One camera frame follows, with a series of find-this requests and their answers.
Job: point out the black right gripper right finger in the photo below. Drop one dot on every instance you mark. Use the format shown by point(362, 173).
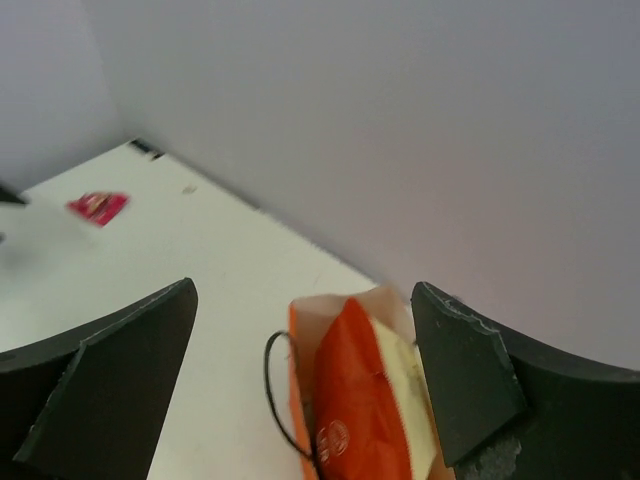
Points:
point(507, 406)

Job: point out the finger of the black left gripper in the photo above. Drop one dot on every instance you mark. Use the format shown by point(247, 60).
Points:
point(8, 195)

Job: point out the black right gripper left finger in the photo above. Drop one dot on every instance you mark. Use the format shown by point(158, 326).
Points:
point(91, 402)

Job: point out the red small snack packet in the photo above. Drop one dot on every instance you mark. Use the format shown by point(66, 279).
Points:
point(99, 208)

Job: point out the red cassava chips bag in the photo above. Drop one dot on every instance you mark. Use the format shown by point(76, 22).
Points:
point(369, 402)

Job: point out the orange paper bag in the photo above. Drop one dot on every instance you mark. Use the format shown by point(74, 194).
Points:
point(309, 320)

